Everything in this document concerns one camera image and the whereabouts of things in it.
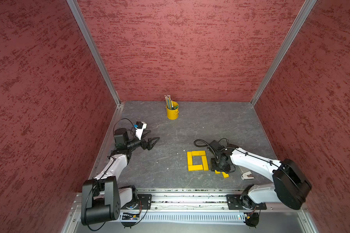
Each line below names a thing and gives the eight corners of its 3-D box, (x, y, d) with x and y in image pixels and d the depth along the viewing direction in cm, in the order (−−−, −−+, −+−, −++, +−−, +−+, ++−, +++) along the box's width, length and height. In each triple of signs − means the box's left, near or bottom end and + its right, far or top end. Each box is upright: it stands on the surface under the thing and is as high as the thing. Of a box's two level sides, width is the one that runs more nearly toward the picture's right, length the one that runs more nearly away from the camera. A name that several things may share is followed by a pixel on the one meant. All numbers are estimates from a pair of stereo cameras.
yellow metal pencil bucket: (171, 121, 110) (170, 113, 102) (165, 114, 114) (164, 105, 106) (181, 116, 114) (181, 107, 105) (175, 109, 118) (175, 100, 110)
